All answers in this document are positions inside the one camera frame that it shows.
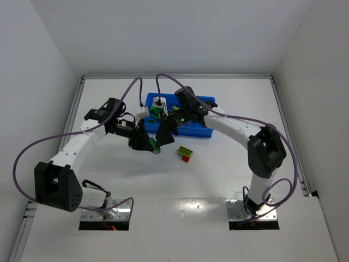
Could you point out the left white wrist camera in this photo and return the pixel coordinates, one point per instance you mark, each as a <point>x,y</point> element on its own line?
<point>142,112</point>

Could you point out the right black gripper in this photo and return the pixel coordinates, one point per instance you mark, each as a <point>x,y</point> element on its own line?
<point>169,124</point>

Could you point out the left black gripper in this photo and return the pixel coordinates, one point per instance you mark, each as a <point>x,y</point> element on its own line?
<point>135,134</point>

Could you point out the metal base plate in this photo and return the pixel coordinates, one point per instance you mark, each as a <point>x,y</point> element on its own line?
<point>237,213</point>
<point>117,210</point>

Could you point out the green lego brick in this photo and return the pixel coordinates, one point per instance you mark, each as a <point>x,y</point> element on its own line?
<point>156,112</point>

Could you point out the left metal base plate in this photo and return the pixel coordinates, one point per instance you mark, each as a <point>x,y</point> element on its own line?
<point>117,210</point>

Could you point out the yellow long lego brick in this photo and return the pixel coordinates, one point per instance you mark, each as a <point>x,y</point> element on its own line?
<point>185,153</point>

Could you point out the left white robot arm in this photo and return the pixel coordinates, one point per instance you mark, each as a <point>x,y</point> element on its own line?
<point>56,183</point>

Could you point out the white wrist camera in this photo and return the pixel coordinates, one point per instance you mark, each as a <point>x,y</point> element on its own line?
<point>160,103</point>
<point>142,112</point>

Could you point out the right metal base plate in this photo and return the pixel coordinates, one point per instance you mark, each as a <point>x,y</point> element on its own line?
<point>237,213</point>

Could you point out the blue compartment tray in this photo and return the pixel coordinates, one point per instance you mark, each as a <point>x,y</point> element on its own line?
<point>190,129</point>

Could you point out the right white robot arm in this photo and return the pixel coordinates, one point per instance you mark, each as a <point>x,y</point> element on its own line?
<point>266,152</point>

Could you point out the green purple lego piece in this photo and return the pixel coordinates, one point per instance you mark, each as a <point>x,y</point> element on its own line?
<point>156,149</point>

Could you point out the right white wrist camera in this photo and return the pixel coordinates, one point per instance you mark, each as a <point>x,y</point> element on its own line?
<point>160,103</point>

